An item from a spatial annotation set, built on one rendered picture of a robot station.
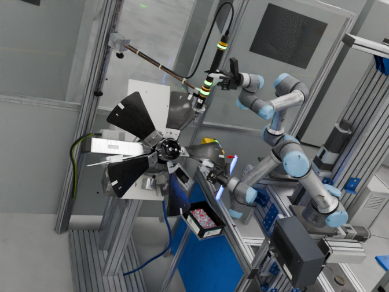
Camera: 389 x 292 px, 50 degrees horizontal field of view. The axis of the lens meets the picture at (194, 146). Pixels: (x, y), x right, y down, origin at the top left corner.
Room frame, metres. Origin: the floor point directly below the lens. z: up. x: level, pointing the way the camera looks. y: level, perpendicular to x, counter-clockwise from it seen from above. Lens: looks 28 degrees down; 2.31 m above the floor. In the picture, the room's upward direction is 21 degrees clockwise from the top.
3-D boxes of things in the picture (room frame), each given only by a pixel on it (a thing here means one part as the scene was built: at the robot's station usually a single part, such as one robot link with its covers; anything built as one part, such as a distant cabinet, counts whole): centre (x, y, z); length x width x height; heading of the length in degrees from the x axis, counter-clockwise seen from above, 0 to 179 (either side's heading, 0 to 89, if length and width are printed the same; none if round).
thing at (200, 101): (2.01, 0.05, 1.66); 0.04 x 0.04 x 0.46
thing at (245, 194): (1.86, -0.33, 1.17); 0.11 x 0.08 x 0.09; 67
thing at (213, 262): (2.10, -0.31, 0.45); 0.82 x 0.01 x 0.66; 30
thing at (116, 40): (2.28, 0.62, 1.54); 0.10 x 0.07 x 0.08; 65
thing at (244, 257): (2.10, -0.31, 0.82); 0.90 x 0.04 x 0.08; 30
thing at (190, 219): (1.96, -0.20, 0.84); 0.22 x 0.17 x 0.07; 44
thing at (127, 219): (2.03, 0.22, 0.45); 0.09 x 0.04 x 0.91; 120
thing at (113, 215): (2.23, 0.33, 0.57); 0.09 x 0.04 x 1.15; 120
